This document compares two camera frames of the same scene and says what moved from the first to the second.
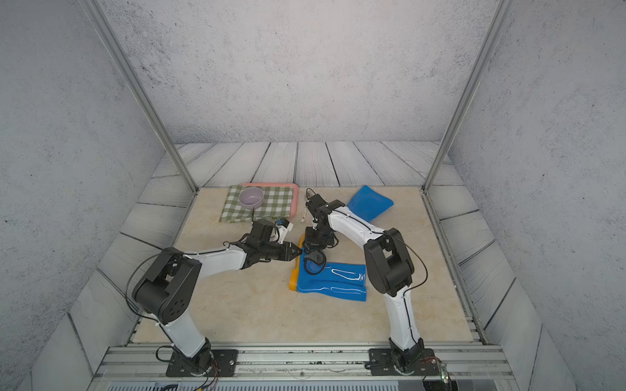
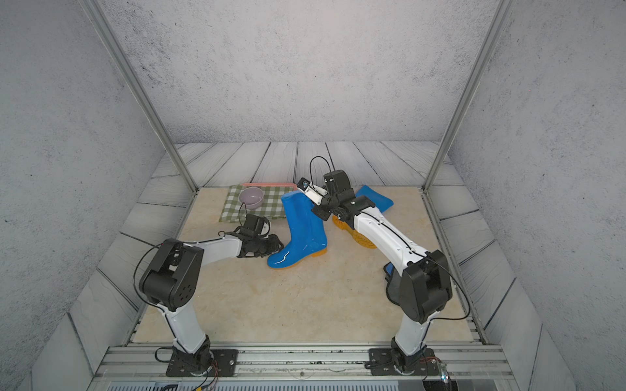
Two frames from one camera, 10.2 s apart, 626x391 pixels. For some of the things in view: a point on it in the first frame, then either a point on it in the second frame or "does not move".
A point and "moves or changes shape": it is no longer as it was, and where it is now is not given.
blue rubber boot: [337, 280] → [307, 234]
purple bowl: [251, 197] does not move
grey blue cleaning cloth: [315, 261] moves or changes shape
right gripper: [310, 243] → [320, 213]
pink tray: [295, 193] does not move
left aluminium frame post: [95, 16] does not move
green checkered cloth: [277, 204] does not move
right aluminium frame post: [494, 30] does not move
